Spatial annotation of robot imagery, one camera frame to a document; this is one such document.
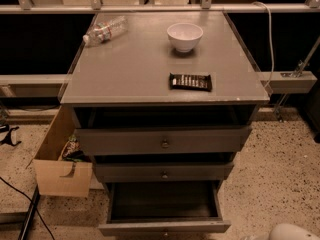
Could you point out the clear plastic water bottle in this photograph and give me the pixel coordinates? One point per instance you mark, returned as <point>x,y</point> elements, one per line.
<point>101,32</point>

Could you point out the cardboard box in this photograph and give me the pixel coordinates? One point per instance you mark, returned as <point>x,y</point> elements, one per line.
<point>54,176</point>

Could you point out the grey drawer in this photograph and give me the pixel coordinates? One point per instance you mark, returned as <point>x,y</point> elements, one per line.
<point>95,142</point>
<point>157,172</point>
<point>164,208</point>

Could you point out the dark chocolate bar wrapper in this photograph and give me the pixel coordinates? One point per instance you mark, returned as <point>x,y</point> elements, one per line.
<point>190,82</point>

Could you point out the snack bag in box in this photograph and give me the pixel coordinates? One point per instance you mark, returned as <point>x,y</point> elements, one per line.
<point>71,150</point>

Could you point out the white bowl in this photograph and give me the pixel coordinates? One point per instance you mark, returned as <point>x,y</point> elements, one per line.
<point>184,36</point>

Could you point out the grey drawer cabinet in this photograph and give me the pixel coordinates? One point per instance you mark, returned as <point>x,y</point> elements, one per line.
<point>124,84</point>

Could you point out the black clip on floor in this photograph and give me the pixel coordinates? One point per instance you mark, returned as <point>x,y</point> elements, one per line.
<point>9,135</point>

